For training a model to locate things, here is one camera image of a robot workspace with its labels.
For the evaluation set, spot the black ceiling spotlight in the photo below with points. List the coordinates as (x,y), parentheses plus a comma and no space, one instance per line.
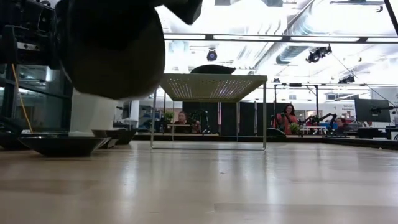
(317,54)
(346,79)

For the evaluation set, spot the black aluminium table frame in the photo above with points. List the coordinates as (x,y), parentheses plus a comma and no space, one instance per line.
(357,141)

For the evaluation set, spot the small green plant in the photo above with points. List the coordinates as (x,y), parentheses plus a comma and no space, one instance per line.
(168,116)

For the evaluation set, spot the black partition panel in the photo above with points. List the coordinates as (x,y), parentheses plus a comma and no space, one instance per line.
(228,118)

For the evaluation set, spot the black gantry frame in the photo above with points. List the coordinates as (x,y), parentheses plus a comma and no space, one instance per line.
(295,84)

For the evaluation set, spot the black background robot arm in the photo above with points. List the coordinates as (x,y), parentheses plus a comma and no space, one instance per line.
(326,117)
(202,121)

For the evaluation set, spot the black ceiling camera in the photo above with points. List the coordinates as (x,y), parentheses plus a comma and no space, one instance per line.
(211,56)

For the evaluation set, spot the black framed glass cabinet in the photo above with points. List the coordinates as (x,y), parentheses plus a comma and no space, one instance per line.
(67,112)

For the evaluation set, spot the person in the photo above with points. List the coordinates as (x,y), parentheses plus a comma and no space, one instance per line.
(287,119)
(183,118)
(342,124)

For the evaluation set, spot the black wavy square bowl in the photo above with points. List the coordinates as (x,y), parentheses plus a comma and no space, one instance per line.
(124,136)

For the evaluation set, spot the black cups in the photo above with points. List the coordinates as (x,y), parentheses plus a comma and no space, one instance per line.
(124,77)

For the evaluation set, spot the green perforated metal shelf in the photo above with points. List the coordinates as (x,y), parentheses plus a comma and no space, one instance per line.
(208,87)

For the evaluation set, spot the small flowering plant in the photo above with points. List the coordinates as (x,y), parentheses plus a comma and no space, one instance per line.
(293,128)

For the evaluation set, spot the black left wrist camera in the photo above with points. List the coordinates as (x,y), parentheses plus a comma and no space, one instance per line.
(48,18)

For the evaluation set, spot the long ceiling light strip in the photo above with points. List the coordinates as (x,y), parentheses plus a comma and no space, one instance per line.
(248,38)

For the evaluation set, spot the black computer monitor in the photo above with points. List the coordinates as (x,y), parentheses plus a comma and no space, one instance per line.
(371,110)
(127,109)

